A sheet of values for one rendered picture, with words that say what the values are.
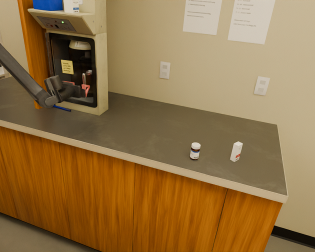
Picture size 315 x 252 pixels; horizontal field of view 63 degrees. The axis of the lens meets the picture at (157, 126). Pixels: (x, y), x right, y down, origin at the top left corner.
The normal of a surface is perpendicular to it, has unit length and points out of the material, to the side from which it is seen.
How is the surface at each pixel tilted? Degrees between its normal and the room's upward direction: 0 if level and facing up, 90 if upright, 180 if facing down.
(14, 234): 0
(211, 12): 90
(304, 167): 90
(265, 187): 0
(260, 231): 90
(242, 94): 90
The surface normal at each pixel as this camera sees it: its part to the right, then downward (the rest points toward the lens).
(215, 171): 0.04, -0.89
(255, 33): -0.33, 0.41
